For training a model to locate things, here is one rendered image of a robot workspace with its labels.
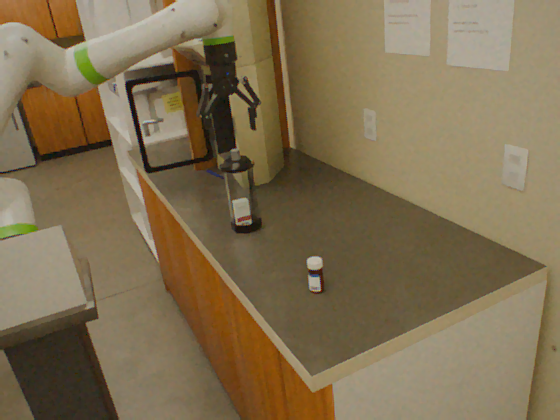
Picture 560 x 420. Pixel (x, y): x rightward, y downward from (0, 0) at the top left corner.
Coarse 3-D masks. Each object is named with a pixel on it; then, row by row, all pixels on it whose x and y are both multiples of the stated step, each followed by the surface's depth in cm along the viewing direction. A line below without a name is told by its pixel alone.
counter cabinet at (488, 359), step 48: (144, 192) 266; (192, 288) 212; (240, 336) 154; (432, 336) 109; (480, 336) 118; (528, 336) 128; (240, 384) 176; (288, 384) 121; (336, 384) 100; (384, 384) 107; (432, 384) 115; (480, 384) 125; (528, 384) 137
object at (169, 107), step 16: (176, 80) 198; (192, 80) 200; (144, 96) 196; (160, 96) 198; (176, 96) 200; (192, 96) 203; (144, 112) 198; (160, 112) 201; (176, 112) 203; (192, 112) 205; (160, 128) 203; (176, 128) 205; (192, 128) 208; (144, 144) 203; (160, 144) 205; (176, 144) 208; (192, 144) 210; (160, 160) 208; (176, 160) 210
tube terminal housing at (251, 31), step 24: (240, 0) 167; (264, 0) 184; (240, 24) 170; (264, 24) 184; (240, 48) 173; (264, 48) 185; (240, 72) 176; (264, 72) 186; (264, 96) 187; (240, 120) 182; (264, 120) 188; (216, 144) 212; (240, 144) 186; (264, 144) 190; (264, 168) 194
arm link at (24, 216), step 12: (0, 180) 130; (12, 180) 134; (0, 192) 128; (12, 192) 132; (24, 192) 136; (0, 204) 128; (12, 204) 131; (24, 204) 134; (0, 216) 128; (12, 216) 129; (24, 216) 132; (0, 228) 127; (12, 228) 128; (24, 228) 130; (36, 228) 135
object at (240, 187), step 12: (240, 168) 147; (228, 180) 151; (240, 180) 150; (252, 180) 153; (228, 192) 153; (240, 192) 151; (252, 192) 153; (240, 204) 153; (252, 204) 154; (240, 216) 155; (252, 216) 156
